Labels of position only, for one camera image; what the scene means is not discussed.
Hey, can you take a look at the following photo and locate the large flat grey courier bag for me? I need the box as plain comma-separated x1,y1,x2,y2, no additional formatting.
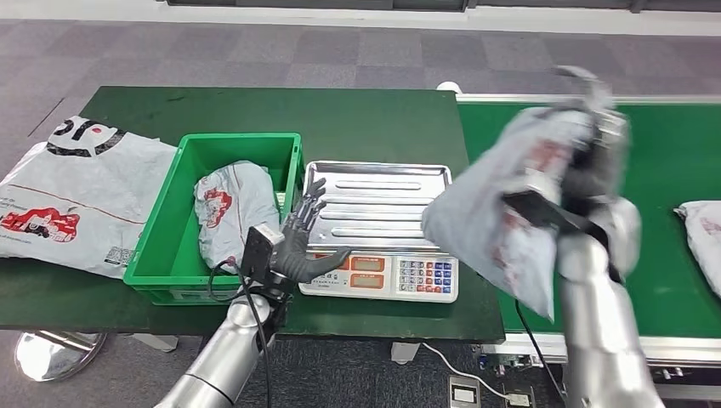
0,116,179,280

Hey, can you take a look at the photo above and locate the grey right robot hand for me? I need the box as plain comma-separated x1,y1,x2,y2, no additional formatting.
552,65,632,221

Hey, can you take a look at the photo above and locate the white floor cable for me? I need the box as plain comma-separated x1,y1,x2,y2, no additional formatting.
422,342,508,402

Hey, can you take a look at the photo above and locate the grey courier parcel red print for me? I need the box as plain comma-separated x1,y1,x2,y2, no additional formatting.
193,161,281,275
421,104,599,322
673,200,721,299

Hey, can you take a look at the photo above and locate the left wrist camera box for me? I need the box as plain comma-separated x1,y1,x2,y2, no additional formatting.
240,223,286,283

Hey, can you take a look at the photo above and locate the green plastic crate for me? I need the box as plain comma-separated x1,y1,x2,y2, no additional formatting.
122,133,305,307

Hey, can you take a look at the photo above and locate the white electronic scale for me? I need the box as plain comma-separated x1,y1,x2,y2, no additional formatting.
297,248,460,304

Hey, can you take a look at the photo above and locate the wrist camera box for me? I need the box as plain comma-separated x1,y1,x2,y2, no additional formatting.
501,188,582,235
240,223,286,283

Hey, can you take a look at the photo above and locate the green conveyor belt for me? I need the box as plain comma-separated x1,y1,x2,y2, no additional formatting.
455,93,721,408

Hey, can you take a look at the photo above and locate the round chrome table base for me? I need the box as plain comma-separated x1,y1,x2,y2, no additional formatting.
14,331,108,383

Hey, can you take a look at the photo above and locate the white table foot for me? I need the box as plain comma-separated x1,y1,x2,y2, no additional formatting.
130,333,179,354
389,341,423,366

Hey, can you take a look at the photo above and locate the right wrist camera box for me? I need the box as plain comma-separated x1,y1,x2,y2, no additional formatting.
501,188,582,235

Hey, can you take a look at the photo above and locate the steel scale tray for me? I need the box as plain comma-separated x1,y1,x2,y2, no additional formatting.
301,160,453,254

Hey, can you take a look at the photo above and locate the conveyor control board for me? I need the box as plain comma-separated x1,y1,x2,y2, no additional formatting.
475,351,545,376

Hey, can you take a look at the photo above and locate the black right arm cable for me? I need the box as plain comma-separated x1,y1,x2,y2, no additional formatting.
514,298,567,404

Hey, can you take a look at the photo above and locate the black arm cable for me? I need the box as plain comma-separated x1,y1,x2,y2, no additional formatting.
207,258,275,408
514,298,567,404

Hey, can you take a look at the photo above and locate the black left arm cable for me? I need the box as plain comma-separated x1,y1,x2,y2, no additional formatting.
207,258,275,408

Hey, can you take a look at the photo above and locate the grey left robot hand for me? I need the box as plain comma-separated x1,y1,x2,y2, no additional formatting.
273,178,352,285

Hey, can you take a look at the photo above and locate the grey floor socket box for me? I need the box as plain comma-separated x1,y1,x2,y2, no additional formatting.
447,375,483,408

